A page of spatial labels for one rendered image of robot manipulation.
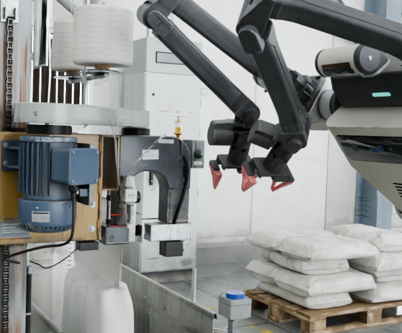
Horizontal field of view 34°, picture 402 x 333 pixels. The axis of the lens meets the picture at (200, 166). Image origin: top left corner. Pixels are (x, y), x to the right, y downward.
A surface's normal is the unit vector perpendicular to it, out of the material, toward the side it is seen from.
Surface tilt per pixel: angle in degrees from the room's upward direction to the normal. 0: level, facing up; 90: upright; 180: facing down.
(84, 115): 90
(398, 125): 40
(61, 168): 90
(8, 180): 90
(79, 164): 90
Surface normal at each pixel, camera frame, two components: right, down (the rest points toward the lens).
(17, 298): 0.47, 0.06
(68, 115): 0.74, 0.06
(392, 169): -0.70, 0.64
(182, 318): -0.88, 0.00
